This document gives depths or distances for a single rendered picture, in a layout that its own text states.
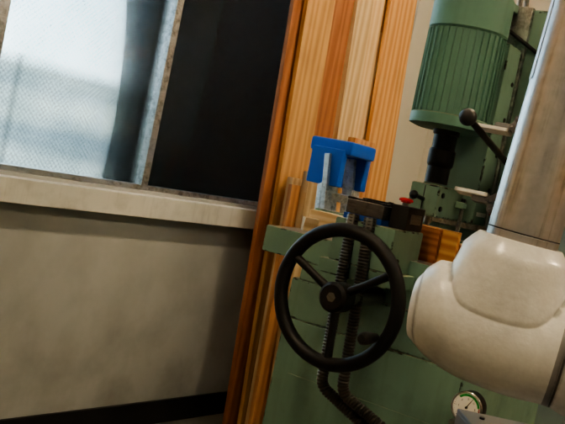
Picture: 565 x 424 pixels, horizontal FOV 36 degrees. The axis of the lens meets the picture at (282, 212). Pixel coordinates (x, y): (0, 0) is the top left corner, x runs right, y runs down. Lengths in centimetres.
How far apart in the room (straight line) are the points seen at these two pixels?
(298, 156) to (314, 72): 33
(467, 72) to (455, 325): 85
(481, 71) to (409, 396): 71
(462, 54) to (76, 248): 150
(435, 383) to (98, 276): 151
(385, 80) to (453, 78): 200
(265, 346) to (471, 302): 217
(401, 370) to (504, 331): 68
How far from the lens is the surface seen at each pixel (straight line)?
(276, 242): 201
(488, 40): 198
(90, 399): 317
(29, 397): 300
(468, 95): 195
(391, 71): 399
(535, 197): 123
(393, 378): 187
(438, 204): 196
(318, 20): 350
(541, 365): 122
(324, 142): 286
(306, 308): 197
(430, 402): 184
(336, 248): 182
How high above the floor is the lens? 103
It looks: 3 degrees down
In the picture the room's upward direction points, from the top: 12 degrees clockwise
